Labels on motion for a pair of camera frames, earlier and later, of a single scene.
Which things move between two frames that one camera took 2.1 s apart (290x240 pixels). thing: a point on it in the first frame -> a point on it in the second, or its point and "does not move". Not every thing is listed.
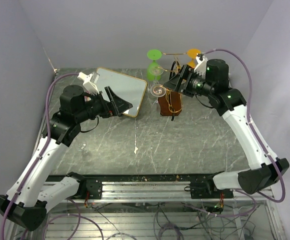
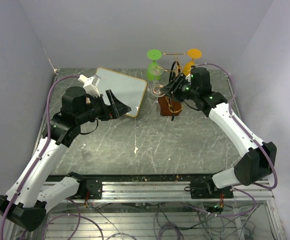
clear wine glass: [157, 90] does not move
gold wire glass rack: [171, 104] does not move
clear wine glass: [80, 145] does not move
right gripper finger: [178, 86] -> [172, 92]
